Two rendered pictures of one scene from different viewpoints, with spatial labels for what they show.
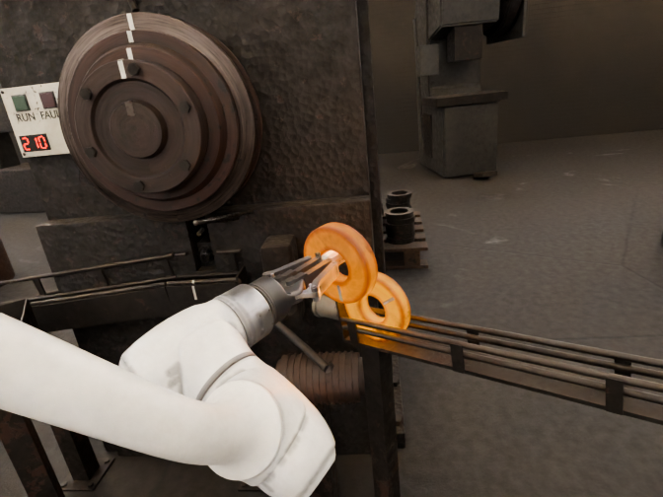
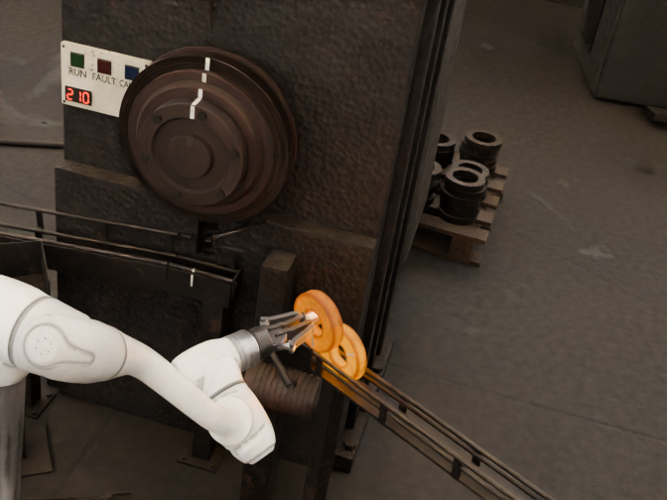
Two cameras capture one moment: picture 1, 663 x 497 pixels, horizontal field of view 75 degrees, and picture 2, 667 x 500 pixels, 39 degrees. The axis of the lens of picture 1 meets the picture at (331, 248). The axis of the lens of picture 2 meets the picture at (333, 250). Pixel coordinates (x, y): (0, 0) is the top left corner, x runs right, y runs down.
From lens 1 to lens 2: 1.51 m
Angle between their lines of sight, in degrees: 11
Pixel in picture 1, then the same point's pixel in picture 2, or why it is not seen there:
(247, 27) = (306, 69)
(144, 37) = (215, 82)
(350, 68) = (388, 133)
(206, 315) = (222, 350)
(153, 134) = (201, 165)
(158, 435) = (203, 416)
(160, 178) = (196, 195)
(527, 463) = not seen: outside the picture
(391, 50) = not seen: outside the picture
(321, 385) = (281, 396)
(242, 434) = (233, 425)
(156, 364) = (193, 374)
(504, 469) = not seen: outside the picture
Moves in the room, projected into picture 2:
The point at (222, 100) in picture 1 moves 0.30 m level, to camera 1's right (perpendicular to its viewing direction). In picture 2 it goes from (265, 147) to (382, 169)
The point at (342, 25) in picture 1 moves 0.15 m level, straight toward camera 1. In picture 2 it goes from (391, 97) to (382, 120)
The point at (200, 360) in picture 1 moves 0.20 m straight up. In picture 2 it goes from (215, 378) to (222, 305)
